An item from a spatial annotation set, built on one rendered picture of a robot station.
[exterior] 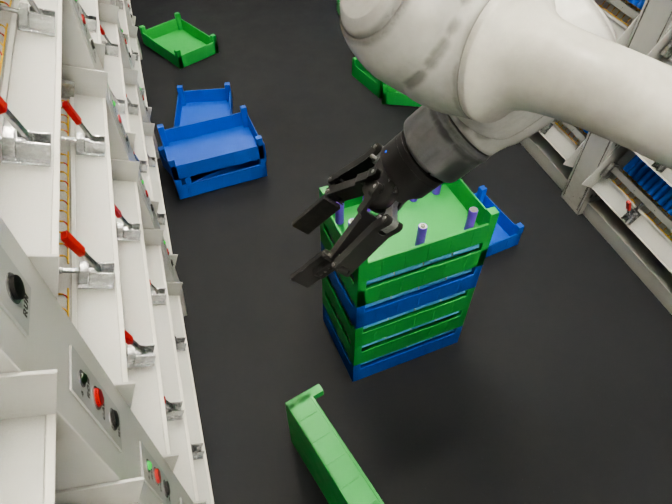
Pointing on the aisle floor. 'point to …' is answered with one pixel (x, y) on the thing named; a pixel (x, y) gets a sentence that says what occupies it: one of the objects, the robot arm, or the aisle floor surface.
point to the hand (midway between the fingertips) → (311, 244)
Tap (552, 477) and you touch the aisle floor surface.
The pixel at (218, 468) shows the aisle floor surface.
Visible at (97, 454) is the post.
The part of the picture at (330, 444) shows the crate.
